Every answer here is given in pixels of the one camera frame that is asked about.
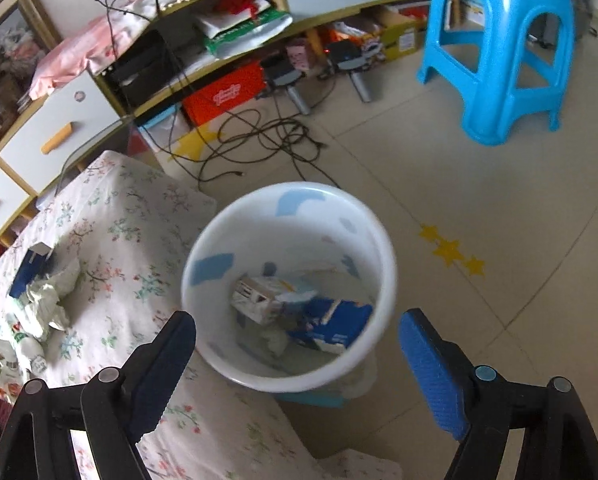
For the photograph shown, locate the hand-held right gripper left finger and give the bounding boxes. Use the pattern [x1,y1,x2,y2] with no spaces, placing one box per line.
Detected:
[0,310,198,480]

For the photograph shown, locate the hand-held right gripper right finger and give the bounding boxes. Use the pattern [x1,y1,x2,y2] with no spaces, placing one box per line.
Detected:
[398,308,598,480]

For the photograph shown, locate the white bottle green label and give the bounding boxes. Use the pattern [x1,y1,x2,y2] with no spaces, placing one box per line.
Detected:
[0,335,48,386]

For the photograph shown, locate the white paper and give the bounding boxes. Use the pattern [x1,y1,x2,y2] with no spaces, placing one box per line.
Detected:
[258,327,290,357]
[16,259,83,342]

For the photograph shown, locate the white plastic trash bin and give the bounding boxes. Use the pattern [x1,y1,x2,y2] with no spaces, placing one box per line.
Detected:
[180,181,398,395]

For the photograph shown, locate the blue cardboard carton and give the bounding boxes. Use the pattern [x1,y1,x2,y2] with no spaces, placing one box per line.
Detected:
[9,242,54,301]

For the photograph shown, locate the flattened blue white carton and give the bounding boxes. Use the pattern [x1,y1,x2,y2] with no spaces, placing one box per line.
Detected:
[286,297,374,356]

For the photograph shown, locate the crumpled white carton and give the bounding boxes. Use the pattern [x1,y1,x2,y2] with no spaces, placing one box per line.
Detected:
[230,274,312,328]

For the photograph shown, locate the floral tablecloth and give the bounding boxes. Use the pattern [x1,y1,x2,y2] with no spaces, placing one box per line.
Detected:
[0,150,404,480]

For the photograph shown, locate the large yellow star sticker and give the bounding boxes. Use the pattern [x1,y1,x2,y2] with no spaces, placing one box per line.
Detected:
[173,124,220,162]

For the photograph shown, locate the white drawer cabinet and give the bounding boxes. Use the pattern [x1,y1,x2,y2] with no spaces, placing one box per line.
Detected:
[0,0,460,256]

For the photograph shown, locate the orange cardboard box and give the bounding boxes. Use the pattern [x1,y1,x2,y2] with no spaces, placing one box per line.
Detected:
[183,59,268,127]

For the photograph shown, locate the black box device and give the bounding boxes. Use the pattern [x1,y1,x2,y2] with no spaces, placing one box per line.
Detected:
[104,30,180,107]

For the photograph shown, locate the pink cloth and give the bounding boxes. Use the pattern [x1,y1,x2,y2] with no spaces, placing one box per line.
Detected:
[29,0,307,103]

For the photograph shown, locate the yellow cardboard box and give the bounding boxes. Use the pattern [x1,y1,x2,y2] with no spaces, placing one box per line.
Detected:
[378,4,430,62]

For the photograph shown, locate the small pink box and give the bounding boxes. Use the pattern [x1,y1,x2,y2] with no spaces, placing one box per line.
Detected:
[285,39,316,72]

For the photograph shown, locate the green white plastic bag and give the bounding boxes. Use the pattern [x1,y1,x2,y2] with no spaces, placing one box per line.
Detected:
[203,9,293,57]

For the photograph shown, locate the black cable tangle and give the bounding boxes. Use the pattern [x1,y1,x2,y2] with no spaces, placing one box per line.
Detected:
[169,107,347,193]

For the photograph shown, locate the black device grey handle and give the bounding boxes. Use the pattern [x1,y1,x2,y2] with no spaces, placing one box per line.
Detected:
[260,54,312,116]
[326,40,373,104]

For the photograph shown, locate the wooden picture frame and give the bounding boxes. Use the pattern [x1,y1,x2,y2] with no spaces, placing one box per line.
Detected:
[0,0,63,88]

